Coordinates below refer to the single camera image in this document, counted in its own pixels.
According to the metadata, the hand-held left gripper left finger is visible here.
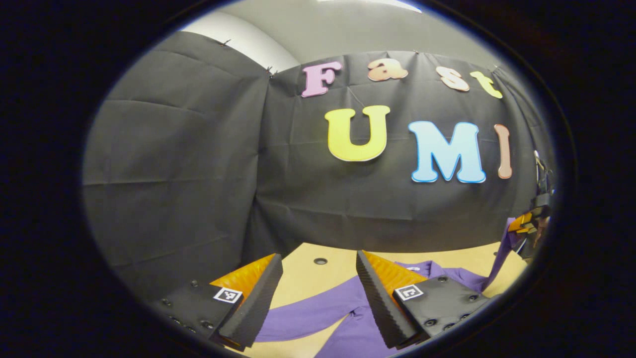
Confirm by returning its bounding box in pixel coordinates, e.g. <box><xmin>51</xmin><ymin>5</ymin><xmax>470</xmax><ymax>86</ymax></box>
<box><xmin>149</xmin><ymin>253</ymin><xmax>284</xmax><ymax>352</ymax></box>

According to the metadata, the purple button shirt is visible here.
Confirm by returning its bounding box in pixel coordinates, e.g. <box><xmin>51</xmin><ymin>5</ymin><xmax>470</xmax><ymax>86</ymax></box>
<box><xmin>256</xmin><ymin>217</ymin><xmax>527</xmax><ymax>358</ymax></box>

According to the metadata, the black backdrop cloth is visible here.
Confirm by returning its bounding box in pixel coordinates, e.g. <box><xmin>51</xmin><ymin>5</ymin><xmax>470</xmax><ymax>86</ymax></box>
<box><xmin>82</xmin><ymin>31</ymin><xmax>555</xmax><ymax>304</ymax></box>

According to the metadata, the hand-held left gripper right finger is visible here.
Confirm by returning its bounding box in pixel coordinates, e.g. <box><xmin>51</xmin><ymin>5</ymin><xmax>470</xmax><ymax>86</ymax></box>
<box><xmin>356</xmin><ymin>250</ymin><xmax>497</xmax><ymax>350</ymax></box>

